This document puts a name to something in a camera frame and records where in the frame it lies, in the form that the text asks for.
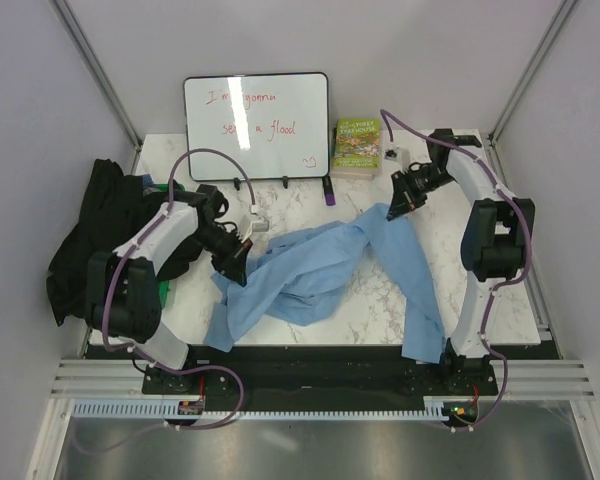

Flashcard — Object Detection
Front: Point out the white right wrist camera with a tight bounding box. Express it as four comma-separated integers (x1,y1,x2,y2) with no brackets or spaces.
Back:
384,146,411,172

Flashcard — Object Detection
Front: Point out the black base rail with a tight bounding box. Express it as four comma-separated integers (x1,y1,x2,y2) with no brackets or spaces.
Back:
87,342,501,414

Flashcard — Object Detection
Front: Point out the green treehouse book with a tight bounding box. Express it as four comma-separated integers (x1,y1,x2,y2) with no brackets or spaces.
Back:
330,118,381,180

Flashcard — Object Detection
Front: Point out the right aluminium frame post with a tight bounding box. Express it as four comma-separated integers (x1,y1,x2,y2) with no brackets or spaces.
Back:
488,0,579,146

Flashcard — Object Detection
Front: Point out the green plastic bin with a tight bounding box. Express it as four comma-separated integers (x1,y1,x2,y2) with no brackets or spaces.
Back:
142,176,187,308

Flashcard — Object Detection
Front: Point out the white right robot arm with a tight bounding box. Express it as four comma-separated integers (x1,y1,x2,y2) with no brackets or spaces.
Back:
384,129,535,394

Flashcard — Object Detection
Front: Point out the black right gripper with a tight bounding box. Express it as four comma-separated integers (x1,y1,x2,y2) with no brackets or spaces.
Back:
388,165,455,220

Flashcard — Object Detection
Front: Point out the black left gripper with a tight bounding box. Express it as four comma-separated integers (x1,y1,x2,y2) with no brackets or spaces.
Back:
187,223,252,286

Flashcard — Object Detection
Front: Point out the aluminium frame post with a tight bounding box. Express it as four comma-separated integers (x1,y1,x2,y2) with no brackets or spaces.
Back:
49,0,142,152
488,0,579,146

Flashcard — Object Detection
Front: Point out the left aluminium frame post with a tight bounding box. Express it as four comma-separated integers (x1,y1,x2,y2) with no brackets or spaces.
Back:
49,0,142,152

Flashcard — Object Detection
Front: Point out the light blue long sleeve shirt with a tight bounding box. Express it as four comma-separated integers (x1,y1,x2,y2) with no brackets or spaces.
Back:
204,203,446,363

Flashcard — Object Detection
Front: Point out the small whiteboard with stand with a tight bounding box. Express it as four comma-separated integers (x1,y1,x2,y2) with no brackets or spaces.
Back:
183,72,331,182

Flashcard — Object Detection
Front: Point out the white slotted cable duct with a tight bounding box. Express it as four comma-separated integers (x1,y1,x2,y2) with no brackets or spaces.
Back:
70,396,477,421

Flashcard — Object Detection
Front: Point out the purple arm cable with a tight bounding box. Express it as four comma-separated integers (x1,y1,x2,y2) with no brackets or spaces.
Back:
379,109,535,431
99,148,259,374

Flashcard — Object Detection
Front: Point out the black long sleeve shirt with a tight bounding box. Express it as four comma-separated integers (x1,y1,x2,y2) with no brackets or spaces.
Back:
46,158,201,326

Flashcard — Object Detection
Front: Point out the purple marker pen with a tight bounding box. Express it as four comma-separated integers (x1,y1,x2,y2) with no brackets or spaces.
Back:
322,175,336,206

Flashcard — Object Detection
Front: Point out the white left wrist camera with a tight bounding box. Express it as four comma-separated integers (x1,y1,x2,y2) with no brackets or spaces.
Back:
238,204,270,241

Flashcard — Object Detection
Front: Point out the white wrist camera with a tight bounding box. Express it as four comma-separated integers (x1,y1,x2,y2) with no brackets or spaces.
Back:
384,146,411,172
238,204,270,241

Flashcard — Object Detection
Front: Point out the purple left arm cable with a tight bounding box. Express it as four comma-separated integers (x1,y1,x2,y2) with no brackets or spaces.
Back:
99,148,259,374

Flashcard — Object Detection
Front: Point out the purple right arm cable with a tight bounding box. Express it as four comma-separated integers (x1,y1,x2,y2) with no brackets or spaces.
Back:
379,109,535,431

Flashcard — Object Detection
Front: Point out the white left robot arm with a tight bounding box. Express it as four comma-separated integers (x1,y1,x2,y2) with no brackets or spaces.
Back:
85,184,252,393

